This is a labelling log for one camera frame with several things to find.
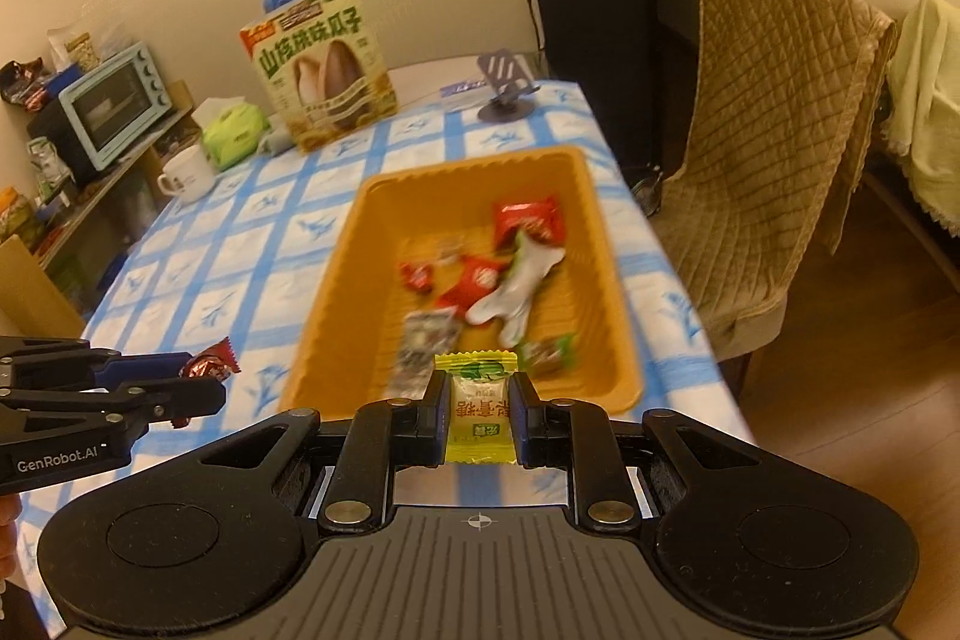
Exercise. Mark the blue card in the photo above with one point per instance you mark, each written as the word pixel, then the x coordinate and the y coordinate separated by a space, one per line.
pixel 465 85

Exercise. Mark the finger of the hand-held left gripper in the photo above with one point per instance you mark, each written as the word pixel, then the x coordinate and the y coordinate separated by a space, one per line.
pixel 142 370
pixel 191 401

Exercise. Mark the green tissue pack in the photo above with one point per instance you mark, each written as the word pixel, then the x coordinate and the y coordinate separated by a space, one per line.
pixel 236 138

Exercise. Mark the small red candy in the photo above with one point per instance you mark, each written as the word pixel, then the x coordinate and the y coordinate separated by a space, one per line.
pixel 416 276

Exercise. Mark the green snack packet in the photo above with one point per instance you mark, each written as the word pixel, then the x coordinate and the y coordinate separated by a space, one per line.
pixel 551 351

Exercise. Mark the red foil candy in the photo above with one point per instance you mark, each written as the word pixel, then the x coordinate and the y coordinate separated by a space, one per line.
pixel 214 361

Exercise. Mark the grey cloth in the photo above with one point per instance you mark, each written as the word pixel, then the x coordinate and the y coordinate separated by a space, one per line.
pixel 274 144

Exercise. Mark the pile of snack bags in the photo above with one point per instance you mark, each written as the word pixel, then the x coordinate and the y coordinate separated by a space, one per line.
pixel 22 85

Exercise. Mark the brown cardboard box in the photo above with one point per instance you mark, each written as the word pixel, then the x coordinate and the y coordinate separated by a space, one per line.
pixel 30 287

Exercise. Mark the blue checked tablecloth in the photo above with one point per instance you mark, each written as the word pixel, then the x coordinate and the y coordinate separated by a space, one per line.
pixel 225 265

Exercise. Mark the green sunflower seed box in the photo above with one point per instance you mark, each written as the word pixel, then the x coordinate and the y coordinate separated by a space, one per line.
pixel 322 78

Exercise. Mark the black mini fridge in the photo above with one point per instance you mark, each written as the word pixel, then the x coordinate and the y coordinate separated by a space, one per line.
pixel 592 10

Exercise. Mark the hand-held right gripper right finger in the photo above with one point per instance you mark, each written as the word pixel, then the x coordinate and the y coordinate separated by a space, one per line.
pixel 529 419

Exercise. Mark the light blue toaster oven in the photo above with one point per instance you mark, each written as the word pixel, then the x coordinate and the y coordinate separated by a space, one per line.
pixel 112 104

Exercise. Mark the silver foil pouch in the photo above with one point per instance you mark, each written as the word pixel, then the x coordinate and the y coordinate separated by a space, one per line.
pixel 517 295

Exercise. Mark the yellow candy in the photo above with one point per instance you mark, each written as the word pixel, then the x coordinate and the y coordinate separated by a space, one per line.
pixel 480 415

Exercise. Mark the orange plastic tray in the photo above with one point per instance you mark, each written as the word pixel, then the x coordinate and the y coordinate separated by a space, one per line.
pixel 360 280

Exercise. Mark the red pillow snack packet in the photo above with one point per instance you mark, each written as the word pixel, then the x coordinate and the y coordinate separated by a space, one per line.
pixel 529 218

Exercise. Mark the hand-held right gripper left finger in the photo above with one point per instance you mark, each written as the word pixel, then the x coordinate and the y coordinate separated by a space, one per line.
pixel 431 419

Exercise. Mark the brown quilted chair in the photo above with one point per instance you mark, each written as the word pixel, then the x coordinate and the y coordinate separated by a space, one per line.
pixel 772 160

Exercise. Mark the white mug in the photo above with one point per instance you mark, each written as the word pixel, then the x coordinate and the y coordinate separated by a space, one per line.
pixel 187 175

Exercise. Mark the red square snack packet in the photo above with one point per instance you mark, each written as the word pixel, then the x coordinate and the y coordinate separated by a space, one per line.
pixel 472 280

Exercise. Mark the dark clear snack packet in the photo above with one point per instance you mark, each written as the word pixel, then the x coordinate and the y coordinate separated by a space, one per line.
pixel 420 347

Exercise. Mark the wooden shelf cabinet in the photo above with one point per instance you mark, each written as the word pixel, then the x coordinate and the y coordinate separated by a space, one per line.
pixel 112 190

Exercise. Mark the phone stand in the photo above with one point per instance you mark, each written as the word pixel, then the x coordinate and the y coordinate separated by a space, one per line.
pixel 510 74

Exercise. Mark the armchair with yellow-green cover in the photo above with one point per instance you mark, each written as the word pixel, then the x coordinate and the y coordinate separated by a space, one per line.
pixel 930 100

